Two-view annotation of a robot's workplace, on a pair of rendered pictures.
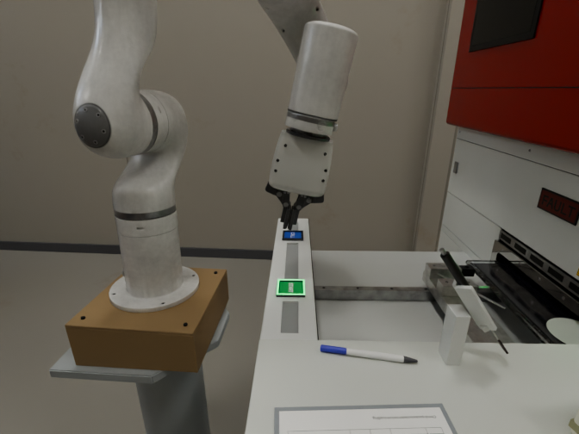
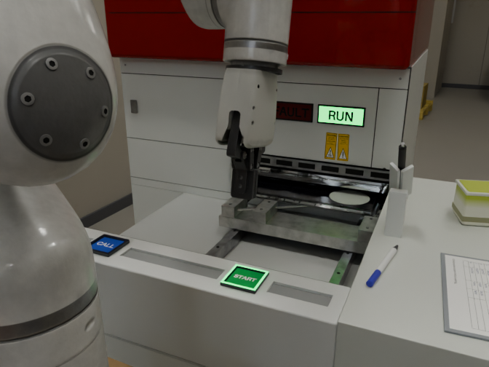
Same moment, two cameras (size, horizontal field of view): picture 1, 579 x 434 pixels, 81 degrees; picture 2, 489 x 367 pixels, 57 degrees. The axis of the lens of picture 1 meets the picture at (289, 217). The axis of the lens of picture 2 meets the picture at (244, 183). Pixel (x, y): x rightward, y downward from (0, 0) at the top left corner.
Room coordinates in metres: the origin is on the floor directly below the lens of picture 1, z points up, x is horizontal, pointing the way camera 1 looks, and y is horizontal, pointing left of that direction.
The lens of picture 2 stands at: (0.36, 0.54, 1.33)
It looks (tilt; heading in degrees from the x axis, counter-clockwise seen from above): 20 degrees down; 292
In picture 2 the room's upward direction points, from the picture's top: straight up
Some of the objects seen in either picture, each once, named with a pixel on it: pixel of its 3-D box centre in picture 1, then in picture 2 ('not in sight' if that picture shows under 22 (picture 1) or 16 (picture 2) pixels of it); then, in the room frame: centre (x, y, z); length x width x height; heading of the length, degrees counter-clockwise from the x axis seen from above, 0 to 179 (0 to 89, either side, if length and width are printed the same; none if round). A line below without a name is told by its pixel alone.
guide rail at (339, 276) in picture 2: not in sight; (343, 269); (0.49, -0.30, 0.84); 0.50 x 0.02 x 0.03; 89
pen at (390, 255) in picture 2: (367, 354); (384, 263); (0.39, -0.12, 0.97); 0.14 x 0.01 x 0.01; 79
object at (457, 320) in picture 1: (468, 320); (398, 196); (0.39, -0.25, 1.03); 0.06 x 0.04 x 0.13; 89
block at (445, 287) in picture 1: (456, 287); (265, 210); (0.69, -0.40, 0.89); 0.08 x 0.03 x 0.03; 89
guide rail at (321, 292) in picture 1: (407, 294); (226, 244); (0.76, -0.31, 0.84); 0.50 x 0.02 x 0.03; 89
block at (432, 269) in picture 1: (443, 269); (234, 205); (0.77, -0.40, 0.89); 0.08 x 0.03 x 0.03; 89
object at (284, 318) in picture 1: (291, 285); (175, 300); (0.71, -0.01, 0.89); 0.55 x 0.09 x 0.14; 179
